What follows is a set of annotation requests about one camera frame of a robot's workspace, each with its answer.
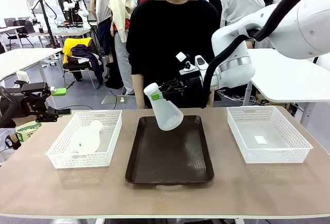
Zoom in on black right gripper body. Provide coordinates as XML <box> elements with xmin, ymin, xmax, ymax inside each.
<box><xmin>179</xmin><ymin>69</ymin><xmax>205</xmax><ymax>93</ymax></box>

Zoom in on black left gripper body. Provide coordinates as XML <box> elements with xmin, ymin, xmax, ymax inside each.
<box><xmin>20</xmin><ymin>81</ymin><xmax>51</xmax><ymax>118</ymax></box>

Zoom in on translucent white Erlenmeyer flask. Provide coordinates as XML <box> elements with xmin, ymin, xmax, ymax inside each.
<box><xmin>143</xmin><ymin>82</ymin><xmax>184</xmax><ymax>131</ymax></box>
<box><xmin>69</xmin><ymin>119</ymin><xmax>104</xmax><ymax>156</ymax></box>

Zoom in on person's left forearm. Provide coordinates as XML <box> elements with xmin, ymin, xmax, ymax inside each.
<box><xmin>208</xmin><ymin>88</ymin><xmax>216</xmax><ymax>108</ymax></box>

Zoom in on person's right forearm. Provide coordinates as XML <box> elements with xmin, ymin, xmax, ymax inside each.
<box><xmin>132</xmin><ymin>75</ymin><xmax>146</xmax><ymax>110</ymax></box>

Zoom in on black metal chair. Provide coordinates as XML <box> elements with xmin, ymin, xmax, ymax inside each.
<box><xmin>62</xmin><ymin>61</ymin><xmax>100</xmax><ymax>90</ymax></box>

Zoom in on white desk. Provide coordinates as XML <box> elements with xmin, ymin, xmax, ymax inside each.
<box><xmin>0</xmin><ymin>47</ymin><xmax>64</xmax><ymax>80</ymax></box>
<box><xmin>242</xmin><ymin>48</ymin><xmax>330</xmax><ymax>106</ymax></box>

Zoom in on person in black sweater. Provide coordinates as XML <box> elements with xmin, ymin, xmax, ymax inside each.
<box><xmin>125</xmin><ymin>0</ymin><xmax>221</xmax><ymax>109</ymax></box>

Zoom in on grey floor socket plate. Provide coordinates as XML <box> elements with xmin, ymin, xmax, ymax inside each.
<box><xmin>101</xmin><ymin>94</ymin><xmax>129</xmax><ymax>105</ymax></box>

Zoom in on yellow garment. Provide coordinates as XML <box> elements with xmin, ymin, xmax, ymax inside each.
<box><xmin>62</xmin><ymin>37</ymin><xmax>93</xmax><ymax>65</ymax></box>

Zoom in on purple garment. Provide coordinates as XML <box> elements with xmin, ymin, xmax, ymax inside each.
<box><xmin>71</xmin><ymin>44</ymin><xmax>104</xmax><ymax>84</ymax></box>

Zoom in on white perforated plastic basket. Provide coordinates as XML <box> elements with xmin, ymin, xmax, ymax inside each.
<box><xmin>226</xmin><ymin>106</ymin><xmax>314</xmax><ymax>164</ymax></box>
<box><xmin>45</xmin><ymin>110</ymin><xmax>123</xmax><ymax>169</ymax></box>

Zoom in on glass top table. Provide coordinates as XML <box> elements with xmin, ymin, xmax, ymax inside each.
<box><xmin>25</xmin><ymin>25</ymin><xmax>91</xmax><ymax>47</ymax></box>

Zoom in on dark brown plastic tray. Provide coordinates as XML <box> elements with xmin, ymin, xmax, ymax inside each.
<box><xmin>125</xmin><ymin>114</ymin><xmax>215</xmax><ymax>185</ymax></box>

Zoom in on black office chair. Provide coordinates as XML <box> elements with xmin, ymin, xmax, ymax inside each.
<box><xmin>4</xmin><ymin>17</ymin><xmax>35</xmax><ymax>49</ymax></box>

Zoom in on black tripod stand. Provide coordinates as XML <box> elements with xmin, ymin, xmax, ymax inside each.
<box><xmin>36</xmin><ymin>0</ymin><xmax>59</xmax><ymax>49</ymax></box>

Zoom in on mannequin in dark coat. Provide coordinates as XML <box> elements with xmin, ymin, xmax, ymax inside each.
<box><xmin>198</xmin><ymin>0</ymin><xmax>223</xmax><ymax>29</ymax></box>

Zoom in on white paper label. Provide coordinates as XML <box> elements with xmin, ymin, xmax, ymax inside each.
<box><xmin>254</xmin><ymin>135</ymin><xmax>269</xmax><ymax>145</ymax></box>

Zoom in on background person in mask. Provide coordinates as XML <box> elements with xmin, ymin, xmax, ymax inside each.
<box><xmin>76</xmin><ymin>0</ymin><xmax>91</xmax><ymax>21</ymax></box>

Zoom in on mannequin in white shirt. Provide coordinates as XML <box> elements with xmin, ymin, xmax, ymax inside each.
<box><xmin>220</xmin><ymin>0</ymin><xmax>266</xmax><ymax>29</ymax></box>

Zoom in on mannequin in white tank top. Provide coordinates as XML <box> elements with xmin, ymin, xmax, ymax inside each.
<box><xmin>90</xmin><ymin>0</ymin><xmax>113</xmax><ymax>57</ymax></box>

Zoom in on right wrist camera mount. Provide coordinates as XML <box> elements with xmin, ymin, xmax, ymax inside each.
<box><xmin>176</xmin><ymin>51</ymin><xmax>210</xmax><ymax>73</ymax></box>

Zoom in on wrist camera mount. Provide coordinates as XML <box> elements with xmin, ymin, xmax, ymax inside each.
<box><xmin>176</xmin><ymin>51</ymin><xmax>210</xmax><ymax>73</ymax></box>
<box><xmin>14</xmin><ymin>71</ymin><xmax>29</xmax><ymax>89</ymax></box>

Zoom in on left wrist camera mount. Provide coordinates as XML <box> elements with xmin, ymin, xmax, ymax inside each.
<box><xmin>14</xmin><ymin>71</ymin><xmax>29</xmax><ymax>89</ymax></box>

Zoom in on left arm black cable sleeve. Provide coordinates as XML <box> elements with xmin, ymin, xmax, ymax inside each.
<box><xmin>0</xmin><ymin>86</ymin><xmax>24</xmax><ymax>129</ymax></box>

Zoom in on arm black cable sleeve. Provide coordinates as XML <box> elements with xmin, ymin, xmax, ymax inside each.
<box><xmin>200</xmin><ymin>0</ymin><xmax>322</xmax><ymax>109</ymax></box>
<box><xmin>0</xmin><ymin>86</ymin><xmax>24</xmax><ymax>129</ymax></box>

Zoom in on right arm black cable sleeve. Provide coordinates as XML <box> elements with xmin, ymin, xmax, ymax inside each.
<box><xmin>200</xmin><ymin>0</ymin><xmax>322</xmax><ymax>109</ymax></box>

